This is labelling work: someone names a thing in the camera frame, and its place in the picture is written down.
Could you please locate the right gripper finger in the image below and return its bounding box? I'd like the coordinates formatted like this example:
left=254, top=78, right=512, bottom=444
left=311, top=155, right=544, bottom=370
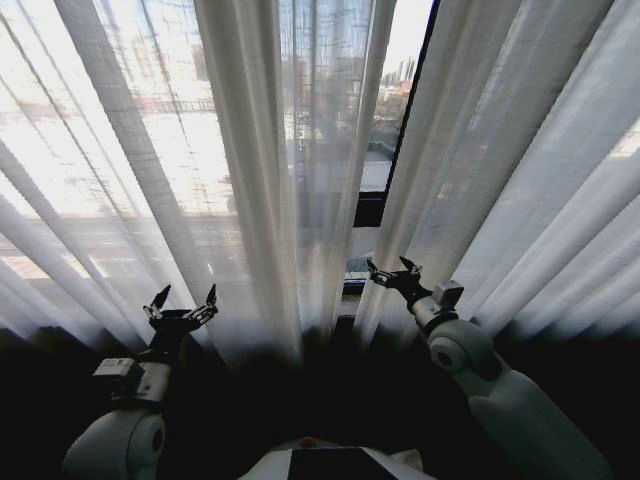
left=365, top=258, right=393, bottom=288
left=397, top=255, right=424, bottom=278

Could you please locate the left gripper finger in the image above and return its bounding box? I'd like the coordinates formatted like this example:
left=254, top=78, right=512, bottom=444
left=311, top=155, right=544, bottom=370
left=142, top=284, right=173, bottom=321
left=186, top=283, right=220, bottom=327

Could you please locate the sheer white curtain panel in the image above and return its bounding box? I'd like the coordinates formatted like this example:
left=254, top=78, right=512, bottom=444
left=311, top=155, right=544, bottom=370
left=355, top=0, right=640, bottom=346
left=0, top=0, right=397, bottom=374

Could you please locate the white robot front shell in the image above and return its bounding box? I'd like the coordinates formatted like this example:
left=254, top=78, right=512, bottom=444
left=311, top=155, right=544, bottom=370
left=246, top=436, right=427, bottom=480

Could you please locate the black window frame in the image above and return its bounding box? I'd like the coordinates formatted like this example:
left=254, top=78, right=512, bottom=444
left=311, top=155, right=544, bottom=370
left=337, top=0, right=442, bottom=326

